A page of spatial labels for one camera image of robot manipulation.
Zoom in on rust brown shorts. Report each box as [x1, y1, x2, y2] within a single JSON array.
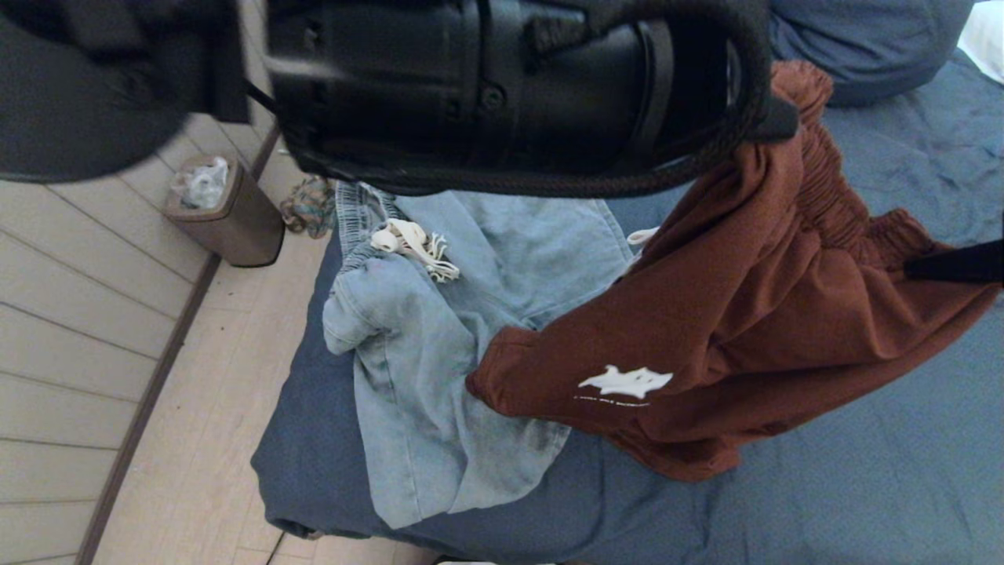
[[465, 61, 1004, 482]]

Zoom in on light blue denim shorts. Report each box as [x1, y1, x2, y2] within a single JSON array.
[[322, 180, 652, 530]]

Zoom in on crumpled blue duvet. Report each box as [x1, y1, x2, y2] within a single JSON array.
[[769, 0, 977, 107]]

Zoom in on multicoloured rag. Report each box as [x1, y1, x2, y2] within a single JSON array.
[[280, 174, 338, 239]]

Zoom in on white pillow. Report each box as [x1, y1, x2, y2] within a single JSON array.
[[959, 0, 1004, 83]]

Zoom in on blue bed cover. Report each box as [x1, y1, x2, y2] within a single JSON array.
[[251, 47, 1004, 565]]

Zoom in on brown trash bin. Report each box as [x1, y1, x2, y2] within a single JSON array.
[[163, 155, 285, 268]]

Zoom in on clear plastic bin bag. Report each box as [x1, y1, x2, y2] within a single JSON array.
[[172, 159, 231, 211]]

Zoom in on thin black left gripper cable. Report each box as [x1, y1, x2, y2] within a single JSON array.
[[290, 0, 777, 199]]

